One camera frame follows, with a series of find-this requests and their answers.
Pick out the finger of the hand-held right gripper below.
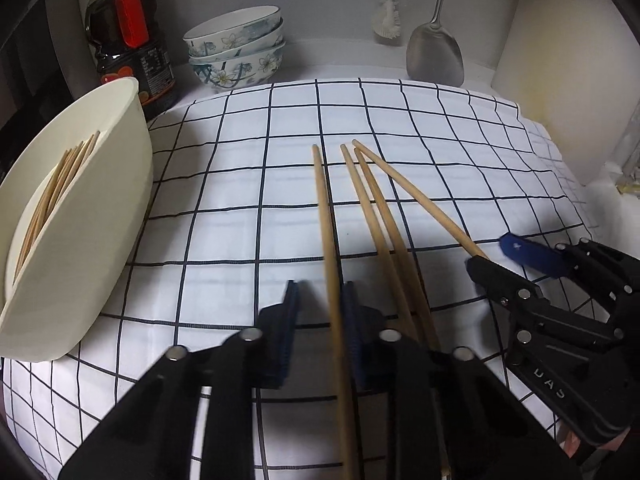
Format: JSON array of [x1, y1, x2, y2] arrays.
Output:
[[466, 255, 544, 312], [499, 232, 640, 321]]

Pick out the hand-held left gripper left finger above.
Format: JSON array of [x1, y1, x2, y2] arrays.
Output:
[[57, 280, 301, 480]]

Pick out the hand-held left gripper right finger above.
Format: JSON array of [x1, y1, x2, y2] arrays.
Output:
[[340, 282, 583, 480]]

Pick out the light wooden chopstick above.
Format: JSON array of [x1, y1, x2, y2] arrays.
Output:
[[354, 154, 442, 352], [352, 139, 490, 261], [340, 144, 418, 341], [311, 144, 362, 480]]

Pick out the large white bowl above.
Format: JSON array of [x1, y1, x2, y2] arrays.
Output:
[[0, 76, 154, 362]]

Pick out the bunch of wooden chopsticks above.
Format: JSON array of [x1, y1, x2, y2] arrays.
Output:
[[14, 131, 101, 281]]

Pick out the white checked cloth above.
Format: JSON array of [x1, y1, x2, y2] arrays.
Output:
[[0, 78, 601, 480]]

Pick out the white cutting board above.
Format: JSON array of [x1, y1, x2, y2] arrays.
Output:
[[492, 0, 636, 186]]

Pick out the metal spatula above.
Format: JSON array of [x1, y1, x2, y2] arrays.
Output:
[[406, 0, 465, 87]]

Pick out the floral ceramic bowl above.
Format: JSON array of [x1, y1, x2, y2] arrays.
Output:
[[187, 30, 286, 67], [183, 5, 284, 54], [190, 42, 287, 94]]

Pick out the white dish brush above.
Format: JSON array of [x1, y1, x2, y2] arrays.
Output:
[[371, 0, 404, 44]]

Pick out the dark soy sauce bottle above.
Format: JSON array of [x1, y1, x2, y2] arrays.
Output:
[[82, 0, 178, 121]]

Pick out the dark kitchen appliance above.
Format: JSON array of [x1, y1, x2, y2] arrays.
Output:
[[0, 0, 86, 171]]

